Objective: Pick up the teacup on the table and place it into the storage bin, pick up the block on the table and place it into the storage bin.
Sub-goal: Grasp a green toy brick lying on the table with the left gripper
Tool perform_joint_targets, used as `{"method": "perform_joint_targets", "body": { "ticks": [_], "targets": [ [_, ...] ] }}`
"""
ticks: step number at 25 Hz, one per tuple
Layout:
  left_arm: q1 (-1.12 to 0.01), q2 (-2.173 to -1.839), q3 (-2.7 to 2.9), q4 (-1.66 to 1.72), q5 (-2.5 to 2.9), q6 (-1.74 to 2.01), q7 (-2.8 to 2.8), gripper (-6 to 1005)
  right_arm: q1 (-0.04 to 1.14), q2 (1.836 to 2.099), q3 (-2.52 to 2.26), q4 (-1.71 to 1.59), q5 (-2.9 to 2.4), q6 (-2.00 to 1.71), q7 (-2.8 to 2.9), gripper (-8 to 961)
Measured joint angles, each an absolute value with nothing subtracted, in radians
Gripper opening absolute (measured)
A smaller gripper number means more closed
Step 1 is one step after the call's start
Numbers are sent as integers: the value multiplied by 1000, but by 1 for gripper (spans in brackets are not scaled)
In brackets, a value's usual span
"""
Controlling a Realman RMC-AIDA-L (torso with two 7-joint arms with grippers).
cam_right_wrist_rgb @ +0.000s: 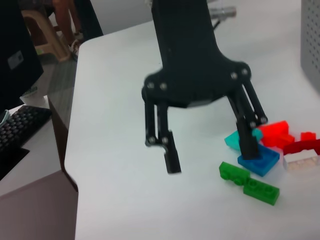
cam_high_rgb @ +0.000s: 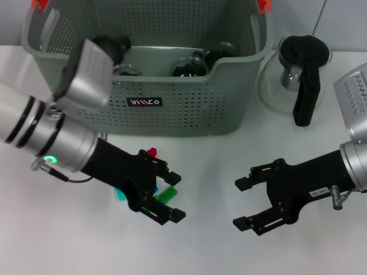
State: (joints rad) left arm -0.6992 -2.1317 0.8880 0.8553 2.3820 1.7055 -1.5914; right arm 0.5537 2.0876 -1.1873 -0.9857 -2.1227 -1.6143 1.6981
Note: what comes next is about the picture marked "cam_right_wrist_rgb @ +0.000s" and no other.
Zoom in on beige plastic stool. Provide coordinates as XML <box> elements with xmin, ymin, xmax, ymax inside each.
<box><xmin>21</xmin><ymin>9</ymin><xmax>76</xmax><ymax>62</ymax></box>

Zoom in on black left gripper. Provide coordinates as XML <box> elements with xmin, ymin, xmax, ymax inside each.
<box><xmin>142</xmin><ymin>0</ymin><xmax>252</xmax><ymax>109</ymax></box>

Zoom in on white toy block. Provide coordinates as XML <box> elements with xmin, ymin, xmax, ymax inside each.
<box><xmin>283</xmin><ymin>148</ymin><xmax>320</xmax><ymax>172</ymax></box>

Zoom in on white side desk brown edge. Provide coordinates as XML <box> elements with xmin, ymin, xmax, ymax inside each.
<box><xmin>0</xmin><ymin>94</ymin><xmax>80</xmax><ymax>240</ymax></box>

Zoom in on dark red toy block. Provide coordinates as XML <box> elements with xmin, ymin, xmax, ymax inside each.
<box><xmin>283</xmin><ymin>139</ymin><xmax>320</xmax><ymax>156</ymax></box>

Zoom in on white paper with green print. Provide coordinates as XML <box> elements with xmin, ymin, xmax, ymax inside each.
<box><xmin>19</xmin><ymin>86</ymin><xmax>49</xmax><ymax>108</ymax></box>

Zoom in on black keyboard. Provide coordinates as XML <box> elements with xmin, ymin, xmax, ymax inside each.
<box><xmin>0</xmin><ymin>104</ymin><xmax>52</xmax><ymax>176</ymax></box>

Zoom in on blue toy block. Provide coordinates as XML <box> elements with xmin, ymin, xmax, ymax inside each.
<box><xmin>237</xmin><ymin>143</ymin><xmax>280</xmax><ymax>178</ymax></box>

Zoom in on person bare leg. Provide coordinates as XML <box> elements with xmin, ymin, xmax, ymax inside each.
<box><xmin>52</xmin><ymin>0</ymin><xmax>83</xmax><ymax>45</ymax></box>

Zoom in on bright red toy block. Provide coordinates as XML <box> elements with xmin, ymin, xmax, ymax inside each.
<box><xmin>299</xmin><ymin>131</ymin><xmax>317</xmax><ymax>142</ymax></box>

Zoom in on green toy block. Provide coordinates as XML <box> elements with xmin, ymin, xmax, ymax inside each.
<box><xmin>242</xmin><ymin>178</ymin><xmax>280</xmax><ymax>206</ymax></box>
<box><xmin>219</xmin><ymin>161</ymin><xmax>251</xmax><ymax>187</ymax></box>

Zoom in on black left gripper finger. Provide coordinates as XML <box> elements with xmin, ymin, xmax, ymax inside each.
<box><xmin>224</xmin><ymin>79</ymin><xmax>268</xmax><ymax>161</ymax></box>
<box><xmin>144</xmin><ymin>103</ymin><xmax>182</xmax><ymax>175</ymax></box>

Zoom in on dark trouser leg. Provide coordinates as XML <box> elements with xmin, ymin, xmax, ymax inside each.
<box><xmin>79</xmin><ymin>0</ymin><xmax>105</xmax><ymax>42</ymax></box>

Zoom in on coral red toy block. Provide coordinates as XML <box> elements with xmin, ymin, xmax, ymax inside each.
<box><xmin>257</xmin><ymin>120</ymin><xmax>295</xmax><ymax>148</ymax></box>

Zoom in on grey perforated storage basket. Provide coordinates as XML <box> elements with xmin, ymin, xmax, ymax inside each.
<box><xmin>299</xmin><ymin>0</ymin><xmax>320</xmax><ymax>95</ymax></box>

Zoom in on teal toy block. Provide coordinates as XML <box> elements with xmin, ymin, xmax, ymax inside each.
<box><xmin>224</xmin><ymin>128</ymin><xmax>265</xmax><ymax>151</ymax></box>

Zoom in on black computer monitor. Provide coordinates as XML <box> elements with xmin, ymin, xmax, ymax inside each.
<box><xmin>0</xmin><ymin>0</ymin><xmax>45</xmax><ymax>111</ymax></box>

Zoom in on white sneaker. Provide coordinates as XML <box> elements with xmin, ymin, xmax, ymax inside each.
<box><xmin>67</xmin><ymin>37</ymin><xmax>81</xmax><ymax>61</ymax></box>

